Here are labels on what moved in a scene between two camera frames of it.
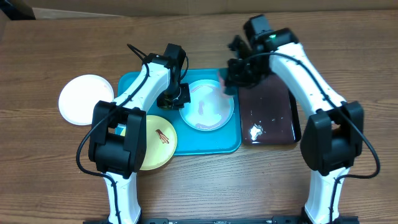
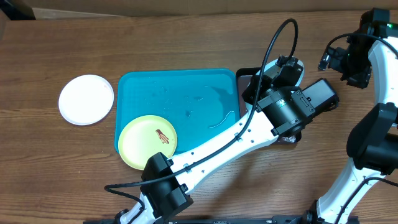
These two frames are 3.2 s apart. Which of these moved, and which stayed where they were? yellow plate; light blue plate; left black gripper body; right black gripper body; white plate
Moved: right black gripper body; left black gripper body; light blue plate
Stayed: yellow plate; white plate
